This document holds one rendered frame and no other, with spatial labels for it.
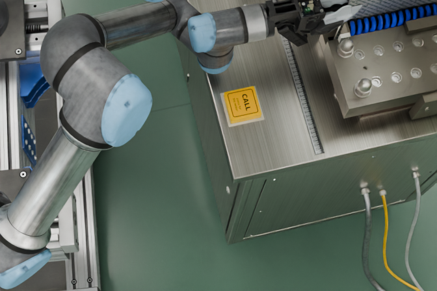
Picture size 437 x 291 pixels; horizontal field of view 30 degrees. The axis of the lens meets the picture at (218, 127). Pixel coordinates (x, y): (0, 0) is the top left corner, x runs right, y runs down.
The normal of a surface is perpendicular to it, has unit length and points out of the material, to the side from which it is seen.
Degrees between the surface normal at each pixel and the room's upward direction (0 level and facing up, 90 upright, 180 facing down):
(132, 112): 85
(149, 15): 48
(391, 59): 0
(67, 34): 27
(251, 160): 0
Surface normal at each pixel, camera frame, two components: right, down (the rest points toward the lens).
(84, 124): -0.25, 0.40
